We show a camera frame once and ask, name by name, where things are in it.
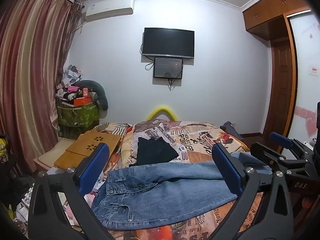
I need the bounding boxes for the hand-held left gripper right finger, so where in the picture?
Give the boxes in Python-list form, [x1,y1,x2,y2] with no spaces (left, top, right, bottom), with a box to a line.
[211,142,294,240]

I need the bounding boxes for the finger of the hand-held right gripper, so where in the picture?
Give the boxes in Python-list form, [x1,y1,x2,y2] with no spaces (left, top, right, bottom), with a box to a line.
[269,132,316,156]
[250,142,313,172]

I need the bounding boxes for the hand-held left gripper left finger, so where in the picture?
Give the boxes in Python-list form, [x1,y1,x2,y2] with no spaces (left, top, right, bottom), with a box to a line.
[27,142,116,240]

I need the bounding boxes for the blue denim pants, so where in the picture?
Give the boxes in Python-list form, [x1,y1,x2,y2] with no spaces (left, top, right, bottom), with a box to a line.
[91,152,273,230]

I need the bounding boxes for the wooden lap desk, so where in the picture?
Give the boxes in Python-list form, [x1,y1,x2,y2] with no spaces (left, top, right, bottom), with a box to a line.
[54,129,128,169]

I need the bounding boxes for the printed newspaper-pattern blanket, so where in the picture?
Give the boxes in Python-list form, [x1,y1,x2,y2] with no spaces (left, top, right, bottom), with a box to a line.
[99,120,266,240]

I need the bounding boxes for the dark garment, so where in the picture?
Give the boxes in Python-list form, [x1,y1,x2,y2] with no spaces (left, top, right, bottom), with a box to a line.
[220,121,244,140]

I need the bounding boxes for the beige bedside cushion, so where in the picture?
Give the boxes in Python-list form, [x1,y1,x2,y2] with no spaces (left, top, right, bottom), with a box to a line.
[34,139,75,173]

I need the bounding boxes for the brown wooden door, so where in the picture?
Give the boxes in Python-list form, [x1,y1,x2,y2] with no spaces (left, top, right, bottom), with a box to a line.
[262,37,298,153]

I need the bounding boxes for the green fabric storage organizer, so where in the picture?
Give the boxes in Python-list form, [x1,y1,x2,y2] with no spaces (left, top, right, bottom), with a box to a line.
[57,102,100,140]

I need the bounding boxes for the black folded garment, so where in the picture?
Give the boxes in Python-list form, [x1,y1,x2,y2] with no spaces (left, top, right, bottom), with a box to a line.
[129,137,179,167]

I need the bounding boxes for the orange box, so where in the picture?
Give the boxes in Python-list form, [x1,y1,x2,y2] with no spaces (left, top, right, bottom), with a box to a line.
[74,88,92,106]

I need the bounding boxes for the white sliding wardrobe door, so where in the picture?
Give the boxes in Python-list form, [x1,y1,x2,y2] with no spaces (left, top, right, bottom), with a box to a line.
[286,10,320,155]

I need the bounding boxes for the yellow foam tube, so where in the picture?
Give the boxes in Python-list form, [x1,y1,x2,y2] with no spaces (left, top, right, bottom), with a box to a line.
[146,106,175,121]

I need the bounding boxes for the yellow and black bag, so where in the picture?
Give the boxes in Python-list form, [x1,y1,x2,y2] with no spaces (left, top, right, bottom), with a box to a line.
[0,134,16,180]

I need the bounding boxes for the striped brown curtain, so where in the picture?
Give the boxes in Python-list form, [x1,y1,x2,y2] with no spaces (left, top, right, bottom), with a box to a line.
[0,0,84,173]

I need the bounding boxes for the wooden overhead cabinet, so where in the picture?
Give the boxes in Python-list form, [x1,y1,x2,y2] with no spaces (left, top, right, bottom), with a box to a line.
[242,0,313,40]

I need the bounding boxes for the white air conditioner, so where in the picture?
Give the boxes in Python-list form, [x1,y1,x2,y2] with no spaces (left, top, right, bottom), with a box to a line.
[82,0,135,22]

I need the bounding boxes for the small black wall monitor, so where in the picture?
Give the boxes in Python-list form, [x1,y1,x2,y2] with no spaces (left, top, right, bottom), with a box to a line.
[153,57,183,80]

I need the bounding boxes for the black wall television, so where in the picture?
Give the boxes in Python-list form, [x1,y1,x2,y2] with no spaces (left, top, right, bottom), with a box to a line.
[142,27,195,59]

